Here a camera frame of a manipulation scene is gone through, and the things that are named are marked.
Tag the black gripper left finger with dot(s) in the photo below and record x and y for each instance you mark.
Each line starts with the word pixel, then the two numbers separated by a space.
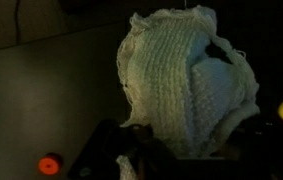
pixel 107 150

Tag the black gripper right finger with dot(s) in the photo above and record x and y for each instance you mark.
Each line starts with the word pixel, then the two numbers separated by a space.
pixel 257 153

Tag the white knitted towel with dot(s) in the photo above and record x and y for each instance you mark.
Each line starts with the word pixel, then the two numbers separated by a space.
pixel 181 86

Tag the orange round peg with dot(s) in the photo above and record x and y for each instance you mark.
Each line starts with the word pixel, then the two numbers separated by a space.
pixel 49 165

